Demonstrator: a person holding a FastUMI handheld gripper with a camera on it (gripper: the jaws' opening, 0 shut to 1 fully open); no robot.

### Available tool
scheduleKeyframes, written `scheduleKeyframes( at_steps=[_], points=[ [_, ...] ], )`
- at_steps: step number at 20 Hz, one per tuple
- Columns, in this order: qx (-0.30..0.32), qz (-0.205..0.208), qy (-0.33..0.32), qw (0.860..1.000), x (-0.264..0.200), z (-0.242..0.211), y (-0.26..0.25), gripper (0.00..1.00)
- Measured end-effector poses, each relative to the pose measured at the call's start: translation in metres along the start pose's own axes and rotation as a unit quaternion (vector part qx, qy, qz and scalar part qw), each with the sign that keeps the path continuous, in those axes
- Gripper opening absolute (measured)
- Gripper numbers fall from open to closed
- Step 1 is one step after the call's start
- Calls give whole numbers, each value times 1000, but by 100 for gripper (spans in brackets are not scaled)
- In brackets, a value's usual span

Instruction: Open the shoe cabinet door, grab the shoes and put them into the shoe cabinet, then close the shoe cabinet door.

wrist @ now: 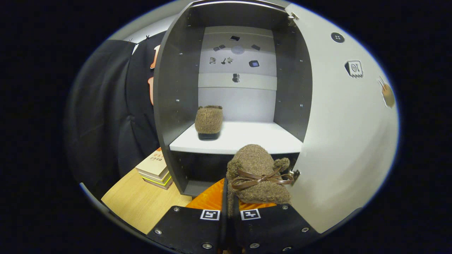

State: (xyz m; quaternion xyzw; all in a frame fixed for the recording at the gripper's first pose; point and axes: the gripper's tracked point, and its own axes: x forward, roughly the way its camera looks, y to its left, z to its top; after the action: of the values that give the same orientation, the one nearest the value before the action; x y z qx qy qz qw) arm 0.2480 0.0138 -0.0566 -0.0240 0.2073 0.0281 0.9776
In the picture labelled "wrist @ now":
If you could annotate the book with yellow edge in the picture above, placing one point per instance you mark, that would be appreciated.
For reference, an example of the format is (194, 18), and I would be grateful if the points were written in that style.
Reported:
(159, 180)

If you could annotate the grey shoe cabinet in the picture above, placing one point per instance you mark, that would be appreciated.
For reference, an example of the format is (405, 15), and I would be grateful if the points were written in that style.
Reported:
(176, 88)

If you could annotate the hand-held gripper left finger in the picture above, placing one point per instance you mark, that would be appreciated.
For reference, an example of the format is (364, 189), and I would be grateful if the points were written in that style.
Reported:
(190, 229)

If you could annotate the row of black clips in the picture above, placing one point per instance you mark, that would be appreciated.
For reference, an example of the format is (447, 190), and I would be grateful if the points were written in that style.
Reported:
(147, 36)

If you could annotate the beige cover book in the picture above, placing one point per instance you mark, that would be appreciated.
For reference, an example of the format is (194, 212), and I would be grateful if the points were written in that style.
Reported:
(153, 162)

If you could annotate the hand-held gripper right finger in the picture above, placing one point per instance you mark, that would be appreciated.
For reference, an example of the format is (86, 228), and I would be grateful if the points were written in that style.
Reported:
(268, 229)

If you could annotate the metal door hinge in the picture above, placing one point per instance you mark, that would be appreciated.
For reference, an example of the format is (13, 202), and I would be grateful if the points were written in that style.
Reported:
(293, 16)
(296, 173)

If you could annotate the brown fuzzy shoe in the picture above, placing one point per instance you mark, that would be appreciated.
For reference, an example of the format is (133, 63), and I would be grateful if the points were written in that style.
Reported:
(254, 158)
(208, 120)

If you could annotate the black backdrop cloth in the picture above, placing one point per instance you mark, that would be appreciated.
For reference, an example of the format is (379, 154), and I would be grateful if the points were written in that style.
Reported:
(106, 106)

